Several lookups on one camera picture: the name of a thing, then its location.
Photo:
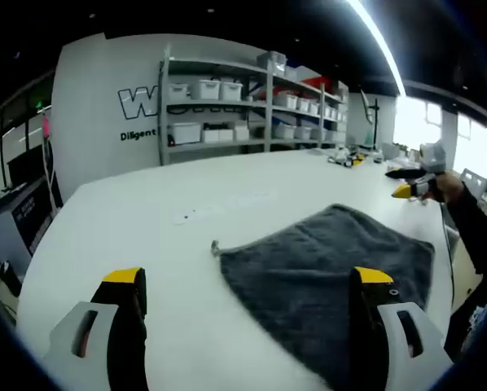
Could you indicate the grey towel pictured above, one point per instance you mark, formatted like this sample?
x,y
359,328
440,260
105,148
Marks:
x,y
308,260

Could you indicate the person's right hand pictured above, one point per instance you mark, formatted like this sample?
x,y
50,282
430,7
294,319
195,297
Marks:
x,y
447,189

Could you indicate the white chair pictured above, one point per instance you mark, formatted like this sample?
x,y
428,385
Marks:
x,y
473,181

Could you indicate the black stand pole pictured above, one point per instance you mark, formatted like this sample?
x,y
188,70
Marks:
x,y
375,122

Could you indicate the pile of spare gripper parts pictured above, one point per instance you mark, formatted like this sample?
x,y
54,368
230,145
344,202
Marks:
x,y
347,158

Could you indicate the grey metal shelf unit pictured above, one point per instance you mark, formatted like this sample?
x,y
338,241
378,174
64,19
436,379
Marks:
x,y
270,114

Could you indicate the grey office desk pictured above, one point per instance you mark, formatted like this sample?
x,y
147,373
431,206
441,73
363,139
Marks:
x,y
23,216

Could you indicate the white tripod stand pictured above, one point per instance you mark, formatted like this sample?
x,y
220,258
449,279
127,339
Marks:
x,y
50,183

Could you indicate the small black monitor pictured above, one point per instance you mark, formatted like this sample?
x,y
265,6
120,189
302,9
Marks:
x,y
25,165

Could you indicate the row of white storage bins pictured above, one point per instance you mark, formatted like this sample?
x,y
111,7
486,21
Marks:
x,y
209,89

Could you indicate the pink tag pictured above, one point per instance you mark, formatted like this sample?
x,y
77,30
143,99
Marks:
x,y
46,126

